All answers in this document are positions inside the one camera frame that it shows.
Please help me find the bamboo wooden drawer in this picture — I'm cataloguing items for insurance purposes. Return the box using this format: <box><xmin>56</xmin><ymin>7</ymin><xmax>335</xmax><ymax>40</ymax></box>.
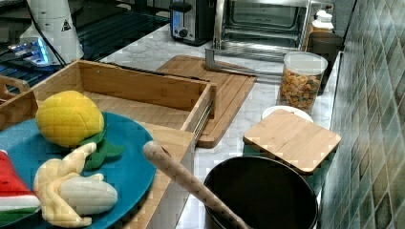
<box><xmin>32</xmin><ymin>60</ymin><xmax>216</xmax><ymax>136</ymax></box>

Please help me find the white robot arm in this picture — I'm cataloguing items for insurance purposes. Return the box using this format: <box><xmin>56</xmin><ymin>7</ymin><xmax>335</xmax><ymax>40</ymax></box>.
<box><xmin>20</xmin><ymin>0</ymin><xmax>84</xmax><ymax>67</ymax></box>

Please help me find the bamboo drawer cabinet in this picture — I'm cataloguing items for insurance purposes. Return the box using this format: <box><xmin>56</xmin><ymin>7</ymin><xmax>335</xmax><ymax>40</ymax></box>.
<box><xmin>1</xmin><ymin>92</ymin><xmax>194</xmax><ymax>229</ymax></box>

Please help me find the large bamboo cutting board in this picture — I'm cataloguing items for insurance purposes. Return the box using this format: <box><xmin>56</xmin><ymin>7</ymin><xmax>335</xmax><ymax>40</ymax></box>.
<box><xmin>157</xmin><ymin>54</ymin><xmax>256</xmax><ymax>149</ymax></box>

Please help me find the teal box with bamboo lid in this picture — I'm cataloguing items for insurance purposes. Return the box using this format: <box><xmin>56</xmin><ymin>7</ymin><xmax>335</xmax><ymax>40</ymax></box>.
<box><xmin>243</xmin><ymin>110</ymin><xmax>341</xmax><ymax>195</ymax></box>

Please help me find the blue round plate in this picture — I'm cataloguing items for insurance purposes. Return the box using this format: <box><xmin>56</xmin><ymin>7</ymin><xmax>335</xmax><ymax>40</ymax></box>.
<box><xmin>0</xmin><ymin>113</ymin><xmax>156</xmax><ymax>229</ymax></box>

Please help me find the stainless toaster oven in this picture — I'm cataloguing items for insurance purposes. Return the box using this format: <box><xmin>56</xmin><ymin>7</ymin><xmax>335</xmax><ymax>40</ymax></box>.
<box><xmin>205</xmin><ymin>0</ymin><xmax>334</xmax><ymax>75</ymax></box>

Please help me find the black toaster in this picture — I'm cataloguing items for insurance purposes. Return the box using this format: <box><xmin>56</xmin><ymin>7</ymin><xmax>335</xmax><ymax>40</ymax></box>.
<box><xmin>169</xmin><ymin>0</ymin><xmax>216</xmax><ymax>46</ymax></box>

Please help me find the white round lid container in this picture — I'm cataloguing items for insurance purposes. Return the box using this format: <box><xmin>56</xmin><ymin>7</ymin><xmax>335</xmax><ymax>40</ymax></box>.
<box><xmin>261</xmin><ymin>105</ymin><xmax>313</xmax><ymax>123</ymax></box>

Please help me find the wooden spoon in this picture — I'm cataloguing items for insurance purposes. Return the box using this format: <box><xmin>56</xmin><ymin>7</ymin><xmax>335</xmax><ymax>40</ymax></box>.
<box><xmin>142</xmin><ymin>140</ymin><xmax>252</xmax><ymax>229</ymax></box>

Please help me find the black utensil pot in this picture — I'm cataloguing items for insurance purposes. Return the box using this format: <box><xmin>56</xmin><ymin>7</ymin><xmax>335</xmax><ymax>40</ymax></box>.
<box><xmin>204</xmin><ymin>156</ymin><xmax>318</xmax><ymax>229</ymax></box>

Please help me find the clear cereal jar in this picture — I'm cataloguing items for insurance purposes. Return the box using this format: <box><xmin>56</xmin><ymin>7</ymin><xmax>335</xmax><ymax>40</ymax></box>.
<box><xmin>277</xmin><ymin>52</ymin><xmax>328</xmax><ymax>113</ymax></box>

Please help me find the yellow plush lemon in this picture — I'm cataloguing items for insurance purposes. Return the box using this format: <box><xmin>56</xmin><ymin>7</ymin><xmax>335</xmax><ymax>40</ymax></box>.
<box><xmin>35</xmin><ymin>91</ymin><xmax>104</xmax><ymax>147</ymax></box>

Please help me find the dark cylindrical cup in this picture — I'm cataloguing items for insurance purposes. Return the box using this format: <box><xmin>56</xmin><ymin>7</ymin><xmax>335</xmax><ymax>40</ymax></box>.
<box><xmin>307</xmin><ymin>31</ymin><xmax>343</xmax><ymax>66</ymax></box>

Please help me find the white capped bottle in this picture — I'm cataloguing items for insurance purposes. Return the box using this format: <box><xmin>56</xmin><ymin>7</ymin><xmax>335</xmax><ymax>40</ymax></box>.
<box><xmin>312</xmin><ymin>10</ymin><xmax>334</xmax><ymax>31</ymax></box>

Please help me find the plush peeled banana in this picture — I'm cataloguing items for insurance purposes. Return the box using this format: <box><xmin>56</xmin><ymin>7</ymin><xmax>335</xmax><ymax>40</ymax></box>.
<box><xmin>33</xmin><ymin>142</ymin><xmax>117</xmax><ymax>228</ymax></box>

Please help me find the plush watermelon slice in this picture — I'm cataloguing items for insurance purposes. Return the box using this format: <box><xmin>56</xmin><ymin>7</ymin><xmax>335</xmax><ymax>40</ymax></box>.
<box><xmin>0</xmin><ymin>151</ymin><xmax>40</xmax><ymax>226</ymax></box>

